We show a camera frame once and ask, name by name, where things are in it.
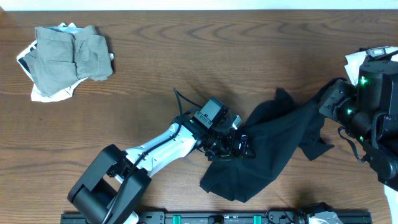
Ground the black t-shirt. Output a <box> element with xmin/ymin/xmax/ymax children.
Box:
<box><xmin>200</xmin><ymin>79</ymin><xmax>336</xmax><ymax>202</ymax></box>

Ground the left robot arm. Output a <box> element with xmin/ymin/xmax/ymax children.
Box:
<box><xmin>67</xmin><ymin>113</ymin><xmax>256</xmax><ymax>223</ymax></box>

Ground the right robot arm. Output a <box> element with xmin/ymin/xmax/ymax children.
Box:
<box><xmin>318</xmin><ymin>52</ymin><xmax>397</xmax><ymax>223</ymax></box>

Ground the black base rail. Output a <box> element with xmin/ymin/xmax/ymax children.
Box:
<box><xmin>60</xmin><ymin>202</ymin><xmax>373</xmax><ymax>224</ymax></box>

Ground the khaki folded shirt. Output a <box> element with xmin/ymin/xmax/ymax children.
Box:
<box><xmin>24</xmin><ymin>25</ymin><xmax>114</xmax><ymax>98</ymax></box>

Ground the white printed garment under khaki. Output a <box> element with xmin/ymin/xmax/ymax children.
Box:
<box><xmin>16</xmin><ymin>22</ymin><xmax>115</xmax><ymax>103</ymax></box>

